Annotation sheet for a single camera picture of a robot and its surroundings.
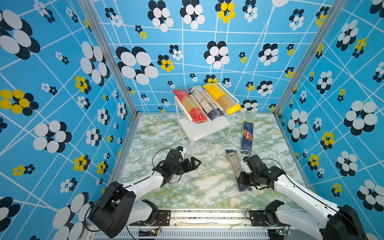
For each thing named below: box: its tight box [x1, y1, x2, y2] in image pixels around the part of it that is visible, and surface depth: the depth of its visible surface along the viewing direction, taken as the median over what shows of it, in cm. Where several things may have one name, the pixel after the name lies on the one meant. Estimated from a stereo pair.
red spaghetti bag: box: [172, 89, 208, 124], surface depth 75 cm
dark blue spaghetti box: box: [240, 121, 254, 155], surface depth 101 cm
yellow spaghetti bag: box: [203, 82, 243, 115], surface depth 80 cm
